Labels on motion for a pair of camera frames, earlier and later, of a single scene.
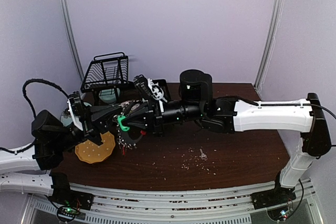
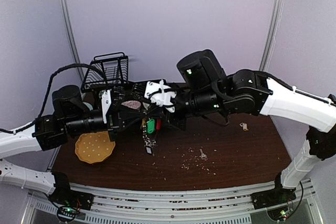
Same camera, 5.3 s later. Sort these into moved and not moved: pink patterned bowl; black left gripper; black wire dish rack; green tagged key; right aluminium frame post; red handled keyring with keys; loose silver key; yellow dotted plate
Moved: green tagged key; black left gripper; red handled keyring with keys
Not moved: right aluminium frame post; black wire dish rack; pink patterned bowl; yellow dotted plate; loose silver key
